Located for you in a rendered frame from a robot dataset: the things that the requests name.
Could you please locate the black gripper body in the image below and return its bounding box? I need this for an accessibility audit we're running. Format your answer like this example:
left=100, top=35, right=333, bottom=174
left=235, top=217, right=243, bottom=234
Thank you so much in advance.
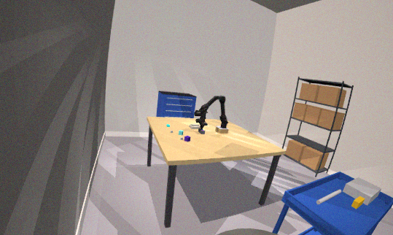
left=200, top=116, right=208, bottom=126

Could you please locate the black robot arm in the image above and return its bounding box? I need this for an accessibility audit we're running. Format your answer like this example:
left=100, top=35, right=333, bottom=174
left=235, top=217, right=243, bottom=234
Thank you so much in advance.
left=195, top=96, right=229, bottom=128

